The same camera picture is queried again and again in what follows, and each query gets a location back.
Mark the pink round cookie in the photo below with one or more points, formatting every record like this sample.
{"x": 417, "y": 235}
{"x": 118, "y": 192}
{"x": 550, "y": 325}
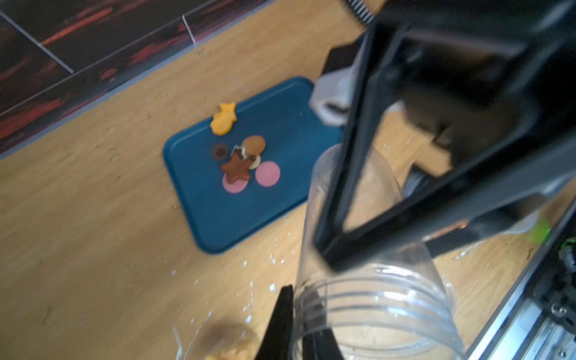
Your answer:
{"x": 268, "y": 174}
{"x": 235, "y": 187}

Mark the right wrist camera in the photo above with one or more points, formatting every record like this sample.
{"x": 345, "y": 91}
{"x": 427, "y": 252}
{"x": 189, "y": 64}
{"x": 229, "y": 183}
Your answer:
{"x": 335, "y": 99}

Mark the clear jar with yellow cookies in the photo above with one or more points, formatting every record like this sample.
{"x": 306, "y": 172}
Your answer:
{"x": 219, "y": 341}

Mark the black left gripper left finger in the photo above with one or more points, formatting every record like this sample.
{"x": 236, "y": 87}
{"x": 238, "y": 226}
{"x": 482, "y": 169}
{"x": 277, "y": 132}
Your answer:
{"x": 277, "y": 338}

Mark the dark chocolate ring cookie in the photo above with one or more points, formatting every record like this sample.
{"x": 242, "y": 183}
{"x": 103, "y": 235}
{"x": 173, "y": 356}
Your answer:
{"x": 220, "y": 151}

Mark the teal plastic tray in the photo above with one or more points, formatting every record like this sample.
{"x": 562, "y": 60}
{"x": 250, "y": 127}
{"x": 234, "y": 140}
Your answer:
{"x": 295, "y": 138}

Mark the brown ridged cookie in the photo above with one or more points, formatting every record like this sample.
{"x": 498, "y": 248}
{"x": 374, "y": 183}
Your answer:
{"x": 254, "y": 145}

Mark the clear jar with mixed cookies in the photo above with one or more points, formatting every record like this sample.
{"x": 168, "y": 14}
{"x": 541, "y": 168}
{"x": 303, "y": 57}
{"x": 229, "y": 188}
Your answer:
{"x": 394, "y": 307}

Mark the orange ridged cookie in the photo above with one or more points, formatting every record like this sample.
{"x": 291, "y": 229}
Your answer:
{"x": 223, "y": 121}

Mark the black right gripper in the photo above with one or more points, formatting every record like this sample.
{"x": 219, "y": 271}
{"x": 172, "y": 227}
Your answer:
{"x": 493, "y": 81}

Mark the brown star cookie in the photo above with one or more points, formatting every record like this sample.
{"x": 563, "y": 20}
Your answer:
{"x": 237, "y": 168}

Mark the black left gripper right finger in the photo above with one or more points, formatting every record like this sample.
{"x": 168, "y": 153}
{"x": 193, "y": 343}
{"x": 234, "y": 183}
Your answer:
{"x": 318, "y": 340}

